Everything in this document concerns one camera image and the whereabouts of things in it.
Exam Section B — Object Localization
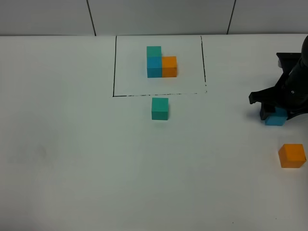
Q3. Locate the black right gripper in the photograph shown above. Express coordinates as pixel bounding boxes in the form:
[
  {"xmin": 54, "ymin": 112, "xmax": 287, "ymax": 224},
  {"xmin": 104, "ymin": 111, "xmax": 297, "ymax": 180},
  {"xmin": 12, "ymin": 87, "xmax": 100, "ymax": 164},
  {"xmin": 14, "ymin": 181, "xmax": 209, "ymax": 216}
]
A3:
[{"xmin": 249, "ymin": 72, "xmax": 308, "ymax": 120}]

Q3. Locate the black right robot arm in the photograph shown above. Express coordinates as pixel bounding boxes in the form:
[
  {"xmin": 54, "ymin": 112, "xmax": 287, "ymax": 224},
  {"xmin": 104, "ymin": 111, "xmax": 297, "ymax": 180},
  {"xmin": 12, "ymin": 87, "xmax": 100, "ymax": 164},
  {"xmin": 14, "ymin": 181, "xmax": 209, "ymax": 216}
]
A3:
[{"xmin": 249, "ymin": 38, "xmax": 308, "ymax": 126}]

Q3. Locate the orange template block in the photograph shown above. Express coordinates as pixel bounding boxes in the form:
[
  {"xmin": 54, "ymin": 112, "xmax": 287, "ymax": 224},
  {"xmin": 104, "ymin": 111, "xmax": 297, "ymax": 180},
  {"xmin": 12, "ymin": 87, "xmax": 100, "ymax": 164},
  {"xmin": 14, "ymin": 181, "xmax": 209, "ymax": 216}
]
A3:
[{"xmin": 162, "ymin": 56, "xmax": 178, "ymax": 77}]

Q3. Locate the blue template block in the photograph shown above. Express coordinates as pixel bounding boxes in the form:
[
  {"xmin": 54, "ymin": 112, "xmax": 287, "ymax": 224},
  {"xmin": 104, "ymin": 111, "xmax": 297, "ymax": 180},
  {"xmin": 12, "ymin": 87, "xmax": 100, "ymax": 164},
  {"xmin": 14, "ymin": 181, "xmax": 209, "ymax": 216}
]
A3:
[{"xmin": 147, "ymin": 56, "xmax": 162, "ymax": 78}]

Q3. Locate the green template block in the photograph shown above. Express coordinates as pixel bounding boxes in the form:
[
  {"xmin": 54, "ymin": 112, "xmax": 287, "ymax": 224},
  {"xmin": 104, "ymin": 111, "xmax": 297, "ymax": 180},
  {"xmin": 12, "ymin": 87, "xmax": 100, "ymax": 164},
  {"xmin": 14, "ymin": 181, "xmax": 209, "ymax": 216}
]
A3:
[{"xmin": 146, "ymin": 46, "xmax": 162, "ymax": 57}]

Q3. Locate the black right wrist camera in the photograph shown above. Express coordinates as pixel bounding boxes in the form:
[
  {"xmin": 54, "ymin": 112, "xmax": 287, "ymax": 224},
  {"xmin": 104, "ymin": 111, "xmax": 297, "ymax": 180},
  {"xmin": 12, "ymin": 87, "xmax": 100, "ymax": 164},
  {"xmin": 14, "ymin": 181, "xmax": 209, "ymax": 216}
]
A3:
[{"xmin": 276, "ymin": 52, "xmax": 301, "ymax": 74}]

